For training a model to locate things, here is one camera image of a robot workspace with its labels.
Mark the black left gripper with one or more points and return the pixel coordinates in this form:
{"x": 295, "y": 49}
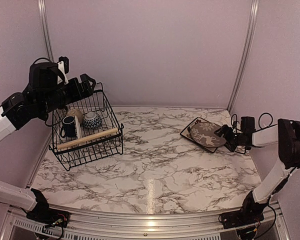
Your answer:
{"x": 87, "y": 89}

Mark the aluminium corner post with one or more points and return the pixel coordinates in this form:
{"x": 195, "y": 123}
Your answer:
{"x": 45, "y": 28}
{"x": 248, "y": 42}

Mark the aluminium left corner post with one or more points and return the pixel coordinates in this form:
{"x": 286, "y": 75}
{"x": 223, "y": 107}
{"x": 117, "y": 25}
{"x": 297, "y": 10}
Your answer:
{"x": 45, "y": 28}

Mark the black wire dish rack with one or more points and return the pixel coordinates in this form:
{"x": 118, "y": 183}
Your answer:
{"x": 94, "y": 149}

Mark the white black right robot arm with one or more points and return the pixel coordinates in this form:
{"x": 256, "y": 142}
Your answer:
{"x": 286, "y": 135}

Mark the blue white patterned bowl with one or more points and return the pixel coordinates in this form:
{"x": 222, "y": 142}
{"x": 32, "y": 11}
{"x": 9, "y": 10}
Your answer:
{"x": 92, "y": 120}

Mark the square floral plate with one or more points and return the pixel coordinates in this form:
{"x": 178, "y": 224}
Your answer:
{"x": 185, "y": 133}

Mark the aluminium right corner post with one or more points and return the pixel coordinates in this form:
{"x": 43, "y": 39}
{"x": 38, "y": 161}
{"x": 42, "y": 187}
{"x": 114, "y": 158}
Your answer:
{"x": 248, "y": 42}

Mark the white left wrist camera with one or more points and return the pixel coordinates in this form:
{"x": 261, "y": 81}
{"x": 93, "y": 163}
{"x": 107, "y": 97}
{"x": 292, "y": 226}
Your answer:
{"x": 63, "y": 66}

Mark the white round plate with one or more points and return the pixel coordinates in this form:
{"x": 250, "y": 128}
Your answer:
{"x": 78, "y": 128}

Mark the dark blue mug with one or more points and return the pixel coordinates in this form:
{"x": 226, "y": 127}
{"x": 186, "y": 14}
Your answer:
{"x": 68, "y": 128}

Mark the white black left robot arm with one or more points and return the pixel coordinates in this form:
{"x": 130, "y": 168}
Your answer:
{"x": 15, "y": 112}

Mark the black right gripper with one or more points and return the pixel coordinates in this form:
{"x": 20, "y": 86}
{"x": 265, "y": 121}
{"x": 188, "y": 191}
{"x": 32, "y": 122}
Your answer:
{"x": 223, "y": 129}

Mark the beige ceramic bowl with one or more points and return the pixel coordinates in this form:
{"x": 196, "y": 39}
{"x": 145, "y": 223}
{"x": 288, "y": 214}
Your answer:
{"x": 77, "y": 113}

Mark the aluminium front frame rail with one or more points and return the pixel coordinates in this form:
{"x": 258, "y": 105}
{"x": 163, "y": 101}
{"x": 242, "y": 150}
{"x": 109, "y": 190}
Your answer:
{"x": 97, "y": 225}

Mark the grey patterned round plate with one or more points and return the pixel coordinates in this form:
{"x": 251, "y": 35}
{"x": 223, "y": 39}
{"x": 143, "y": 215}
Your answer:
{"x": 203, "y": 133}

